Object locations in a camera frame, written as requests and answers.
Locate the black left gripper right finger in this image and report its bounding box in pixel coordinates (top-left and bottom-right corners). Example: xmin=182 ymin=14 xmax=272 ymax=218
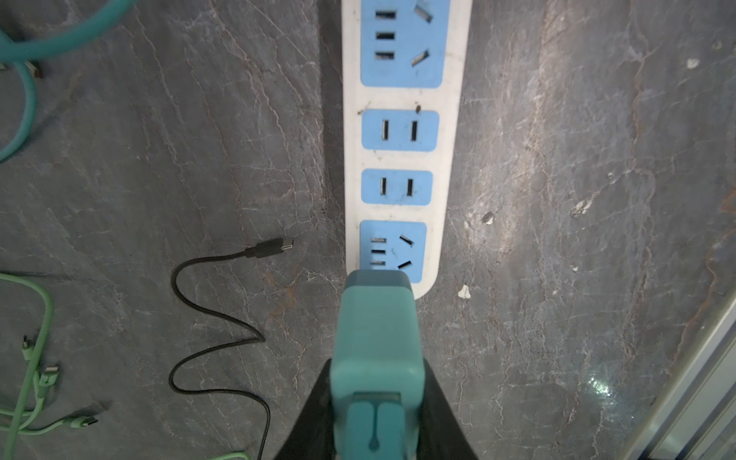
xmin=419 ymin=360 xmax=477 ymax=460

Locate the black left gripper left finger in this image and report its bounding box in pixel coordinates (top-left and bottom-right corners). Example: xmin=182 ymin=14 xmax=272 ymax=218
xmin=275 ymin=360 xmax=335 ymax=460

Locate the black USB cable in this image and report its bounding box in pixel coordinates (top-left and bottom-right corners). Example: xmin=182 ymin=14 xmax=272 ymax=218
xmin=168 ymin=238 xmax=294 ymax=460

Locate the green USB cable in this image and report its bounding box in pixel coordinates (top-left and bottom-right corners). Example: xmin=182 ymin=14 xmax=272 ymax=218
xmin=0 ymin=272 xmax=251 ymax=460

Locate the white blue power strip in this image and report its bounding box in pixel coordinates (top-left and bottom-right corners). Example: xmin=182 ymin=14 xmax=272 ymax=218
xmin=341 ymin=1 xmax=473 ymax=297

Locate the teal USB cable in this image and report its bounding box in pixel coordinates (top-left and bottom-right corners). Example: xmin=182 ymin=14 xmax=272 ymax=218
xmin=0 ymin=0 xmax=139 ymax=164

